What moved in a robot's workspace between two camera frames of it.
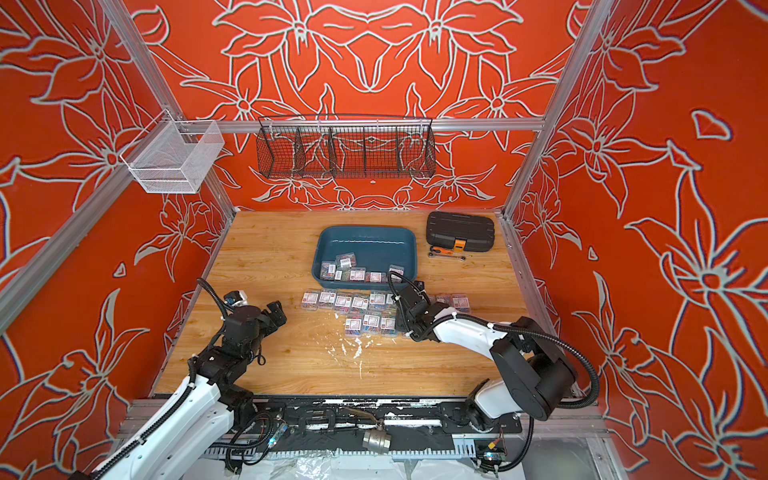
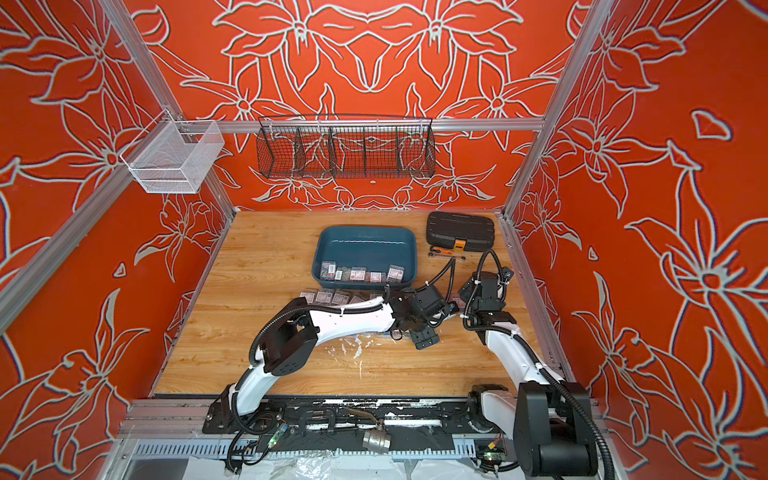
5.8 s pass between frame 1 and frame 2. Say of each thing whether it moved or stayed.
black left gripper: moved
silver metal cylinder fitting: stayed
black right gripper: moved
